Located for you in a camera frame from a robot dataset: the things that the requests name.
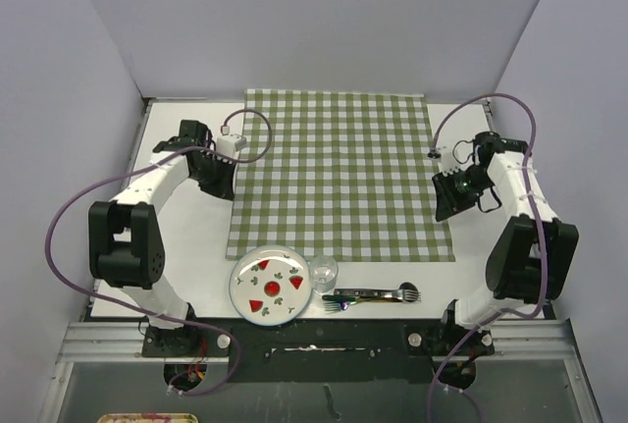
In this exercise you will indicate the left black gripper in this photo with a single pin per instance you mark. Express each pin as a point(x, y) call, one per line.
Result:
point(224, 188)

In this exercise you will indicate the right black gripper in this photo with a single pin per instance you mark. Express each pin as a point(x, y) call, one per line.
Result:
point(448, 202)

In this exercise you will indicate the green white checkered tablecloth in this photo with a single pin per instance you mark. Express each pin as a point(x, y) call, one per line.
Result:
point(340, 174)

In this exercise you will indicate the white plate with strawberries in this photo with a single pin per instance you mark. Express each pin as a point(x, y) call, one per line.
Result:
point(270, 285)

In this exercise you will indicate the clear drinking glass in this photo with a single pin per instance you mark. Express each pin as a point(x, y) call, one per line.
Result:
point(323, 273)

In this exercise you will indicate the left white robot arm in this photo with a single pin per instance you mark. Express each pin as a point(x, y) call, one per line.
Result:
point(126, 249)

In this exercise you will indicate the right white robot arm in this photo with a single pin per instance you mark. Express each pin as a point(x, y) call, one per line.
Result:
point(529, 263)

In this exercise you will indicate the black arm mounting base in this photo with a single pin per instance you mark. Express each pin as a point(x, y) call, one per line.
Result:
point(317, 351)

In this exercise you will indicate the silver fork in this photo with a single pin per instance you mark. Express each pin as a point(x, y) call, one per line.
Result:
point(406, 293)

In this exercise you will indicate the iridescent rainbow fork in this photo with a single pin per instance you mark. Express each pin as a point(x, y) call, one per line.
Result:
point(335, 303)

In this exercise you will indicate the yellow rimmed tray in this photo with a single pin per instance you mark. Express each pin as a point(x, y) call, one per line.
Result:
point(148, 417)

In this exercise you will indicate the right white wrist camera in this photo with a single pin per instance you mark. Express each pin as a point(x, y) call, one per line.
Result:
point(445, 158)

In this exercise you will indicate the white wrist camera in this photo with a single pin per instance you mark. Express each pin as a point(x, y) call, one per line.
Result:
point(445, 158)
point(230, 144)

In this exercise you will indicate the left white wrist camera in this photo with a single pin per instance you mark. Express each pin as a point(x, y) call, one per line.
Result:
point(230, 144)

